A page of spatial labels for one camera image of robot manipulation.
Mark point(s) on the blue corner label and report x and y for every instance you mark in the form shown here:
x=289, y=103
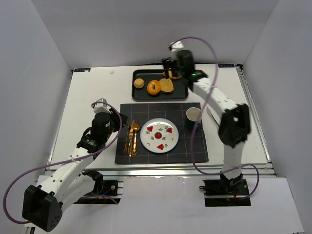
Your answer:
x=226, y=65
x=76, y=70

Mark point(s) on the left blue corner label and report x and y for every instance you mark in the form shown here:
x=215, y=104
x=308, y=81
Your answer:
x=76, y=70

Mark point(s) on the green mug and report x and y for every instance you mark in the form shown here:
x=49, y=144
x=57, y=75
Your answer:
x=192, y=116

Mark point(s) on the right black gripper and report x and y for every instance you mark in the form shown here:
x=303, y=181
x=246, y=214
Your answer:
x=168, y=64

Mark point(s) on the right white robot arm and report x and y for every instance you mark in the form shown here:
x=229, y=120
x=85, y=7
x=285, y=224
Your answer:
x=234, y=126

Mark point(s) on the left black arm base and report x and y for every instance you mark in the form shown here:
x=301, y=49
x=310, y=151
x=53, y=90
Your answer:
x=109, y=192

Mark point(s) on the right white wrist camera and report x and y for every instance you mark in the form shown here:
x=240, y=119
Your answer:
x=175, y=46

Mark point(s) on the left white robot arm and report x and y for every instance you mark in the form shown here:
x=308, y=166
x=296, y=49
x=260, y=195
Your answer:
x=43, y=205

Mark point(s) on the gold spoon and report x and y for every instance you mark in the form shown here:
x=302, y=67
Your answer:
x=136, y=128

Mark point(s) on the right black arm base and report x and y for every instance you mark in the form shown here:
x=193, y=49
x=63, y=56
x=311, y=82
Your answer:
x=216, y=196

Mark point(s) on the golden bagel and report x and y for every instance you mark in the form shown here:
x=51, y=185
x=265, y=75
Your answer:
x=153, y=87

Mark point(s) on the white plate with strawberries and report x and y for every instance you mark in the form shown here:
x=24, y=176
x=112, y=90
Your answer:
x=159, y=135

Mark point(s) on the dark checked placemat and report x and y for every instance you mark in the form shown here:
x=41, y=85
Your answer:
x=174, y=112

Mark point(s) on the gold fork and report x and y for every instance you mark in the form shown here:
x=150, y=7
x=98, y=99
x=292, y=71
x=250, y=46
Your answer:
x=126, y=148

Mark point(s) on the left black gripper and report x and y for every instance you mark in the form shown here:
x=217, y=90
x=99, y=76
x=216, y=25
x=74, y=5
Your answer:
x=119, y=118

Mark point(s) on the brown bread slice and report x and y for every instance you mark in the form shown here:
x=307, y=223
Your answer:
x=166, y=85

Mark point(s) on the gold knife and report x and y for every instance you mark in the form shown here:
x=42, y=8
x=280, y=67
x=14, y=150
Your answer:
x=131, y=132

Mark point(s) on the black rectangular tray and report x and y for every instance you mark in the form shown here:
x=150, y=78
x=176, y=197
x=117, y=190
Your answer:
x=180, y=91

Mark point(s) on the striped bread roll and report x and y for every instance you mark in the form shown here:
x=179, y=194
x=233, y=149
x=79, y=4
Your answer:
x=170, y=75

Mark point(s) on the right blue corner label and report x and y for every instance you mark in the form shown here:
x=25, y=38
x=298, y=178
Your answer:
x=226, y=65

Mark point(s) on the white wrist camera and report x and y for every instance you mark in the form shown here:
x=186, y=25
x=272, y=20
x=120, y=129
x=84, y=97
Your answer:
x=175, y=46
x=100, y=106

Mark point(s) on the round pale bun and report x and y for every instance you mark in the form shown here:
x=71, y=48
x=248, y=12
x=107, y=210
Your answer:
x=139, y=83

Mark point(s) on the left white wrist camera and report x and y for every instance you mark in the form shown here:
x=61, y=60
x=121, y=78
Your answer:
x=100, y=106

